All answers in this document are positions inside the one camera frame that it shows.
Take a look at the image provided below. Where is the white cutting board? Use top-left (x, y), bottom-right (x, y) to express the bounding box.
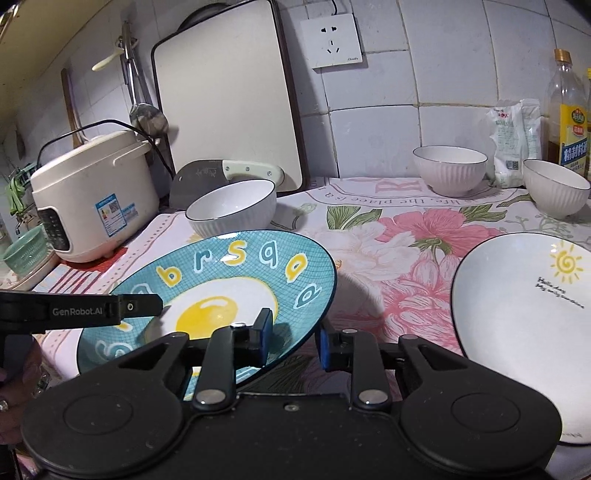
top-left (151, 0), bottom-right (309, 192)

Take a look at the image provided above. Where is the floral tablecloth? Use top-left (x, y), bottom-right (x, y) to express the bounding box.
top-left (32, 175), bottom-right (591, 480)

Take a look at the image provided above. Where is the cleaver with white handle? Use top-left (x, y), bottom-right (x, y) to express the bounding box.
top-left (169, 158), bottom-right (285, 214)

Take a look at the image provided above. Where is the clear bottle with pale label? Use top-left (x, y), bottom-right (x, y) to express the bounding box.
top-left (584, 68), bottom-right (591, 181)

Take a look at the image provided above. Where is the beige overhead panel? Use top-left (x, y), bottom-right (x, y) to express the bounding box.
top-left (0, 0), bottom-right (122, 100)

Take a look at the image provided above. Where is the wooden spatula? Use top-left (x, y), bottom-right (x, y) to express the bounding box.
top-left (61, 68), bottom-right (86, 148)

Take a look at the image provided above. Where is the white plate with sun print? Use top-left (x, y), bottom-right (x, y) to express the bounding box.
top-left (451, 232), bottom-right (591, 446)

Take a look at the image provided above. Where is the dark round pan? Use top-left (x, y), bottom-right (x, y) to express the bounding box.
top-left (178, 2), bottom-right (273, 33)

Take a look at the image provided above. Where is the white wall socket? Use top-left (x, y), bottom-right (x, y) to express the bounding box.
top-left (300, 13), bottom-right (363, 70)

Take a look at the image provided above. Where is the green colander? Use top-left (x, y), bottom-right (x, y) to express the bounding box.
top-left (2, 225), bottom-right (56, 278)

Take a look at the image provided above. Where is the metal ladle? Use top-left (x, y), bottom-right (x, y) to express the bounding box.
top-left (121, 23), bottom-right (169, 134)

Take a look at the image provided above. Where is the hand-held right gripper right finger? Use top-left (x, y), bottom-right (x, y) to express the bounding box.
top-left (318, 318), bottom-right (467, 412)

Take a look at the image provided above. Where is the white ribbed bowl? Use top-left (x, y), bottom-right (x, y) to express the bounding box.
top-left (522, 158), bottom-right (591, 220)
top-left (185, 179), bottom-right (278, 239)
top-left (412, 145), bottom-right (489, 198)

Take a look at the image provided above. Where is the white basin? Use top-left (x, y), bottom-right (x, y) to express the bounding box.
top-left (0, 258), bottom-right (61, 291)

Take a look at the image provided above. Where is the red striped mat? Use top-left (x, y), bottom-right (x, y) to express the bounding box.
top-left (32, 249), bottom-right (130, 296)

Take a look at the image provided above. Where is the person's left hand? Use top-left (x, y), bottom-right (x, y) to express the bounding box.
top-left (0, 344), bottom-right (38, 444)

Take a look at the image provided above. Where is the yellow label bottle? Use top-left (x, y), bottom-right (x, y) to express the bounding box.
top-left (545, 48), bottom-right (591, 178)

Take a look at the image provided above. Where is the white plastic spoon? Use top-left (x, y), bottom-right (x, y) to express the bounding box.
top-left (91, 44), bottom-right (125, 72)

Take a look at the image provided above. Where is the black rice cooker cord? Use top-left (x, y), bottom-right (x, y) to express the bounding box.
top-left (37, 119), bottom-right (176, 185)

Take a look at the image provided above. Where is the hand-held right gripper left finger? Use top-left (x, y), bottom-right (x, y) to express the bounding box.
top-left (99, 308), bottom-right (274, 412)

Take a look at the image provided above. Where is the green cloth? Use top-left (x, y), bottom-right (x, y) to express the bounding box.
top-left (7, 164), bottom-right (38, 215)

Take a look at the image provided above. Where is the white salt bag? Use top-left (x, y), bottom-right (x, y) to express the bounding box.
top-left (489, 98), bottom-right (543, 188)

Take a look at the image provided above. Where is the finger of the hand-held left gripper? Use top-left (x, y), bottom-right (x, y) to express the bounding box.
top-left (119, 294), bottom-right (164, 322)

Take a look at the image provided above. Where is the blue plate with egg print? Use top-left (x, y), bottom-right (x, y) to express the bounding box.
top-left (76, 229), bottom-right (338, 402)

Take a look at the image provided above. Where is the white rice cooker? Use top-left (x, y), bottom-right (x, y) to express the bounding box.
top-left (30, 129), bottom-right (161, 264)

